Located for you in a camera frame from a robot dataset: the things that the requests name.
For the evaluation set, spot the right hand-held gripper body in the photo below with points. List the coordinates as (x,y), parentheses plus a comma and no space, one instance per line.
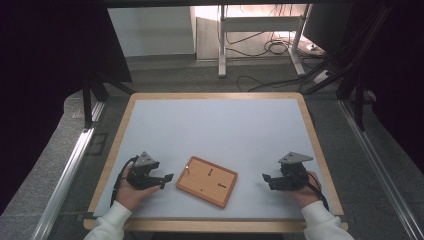
(292,176)

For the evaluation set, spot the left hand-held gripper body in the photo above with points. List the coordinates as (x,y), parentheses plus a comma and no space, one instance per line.
(141,173)

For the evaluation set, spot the wooden board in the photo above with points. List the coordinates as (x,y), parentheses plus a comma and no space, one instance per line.
(206,186)

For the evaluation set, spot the person's right hand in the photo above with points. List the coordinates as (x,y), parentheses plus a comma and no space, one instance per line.
(306,195)

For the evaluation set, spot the person's left hand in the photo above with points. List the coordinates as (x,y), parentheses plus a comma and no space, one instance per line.
(130,196)

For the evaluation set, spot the brass pin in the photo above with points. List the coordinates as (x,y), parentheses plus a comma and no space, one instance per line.
(187,167)

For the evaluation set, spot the dark screw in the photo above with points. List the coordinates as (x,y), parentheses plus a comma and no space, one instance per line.
(210,172)
(222,185)

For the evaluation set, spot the black metal stand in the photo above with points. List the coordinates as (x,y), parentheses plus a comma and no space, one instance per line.
(88,103)
(358,100)

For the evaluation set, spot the white power strip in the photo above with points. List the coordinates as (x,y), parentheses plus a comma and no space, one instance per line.
(322,76)

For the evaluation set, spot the black curtain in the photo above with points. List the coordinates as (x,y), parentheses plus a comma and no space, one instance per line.
(400,83)
(50,83)

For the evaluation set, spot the aluminium rail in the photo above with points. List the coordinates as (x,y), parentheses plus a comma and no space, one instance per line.
(380,166)
(66,180)

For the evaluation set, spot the white wall panel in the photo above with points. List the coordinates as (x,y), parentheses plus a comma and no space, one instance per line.
(151,31)

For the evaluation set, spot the white desk frame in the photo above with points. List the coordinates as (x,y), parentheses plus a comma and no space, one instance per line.
(258,23)

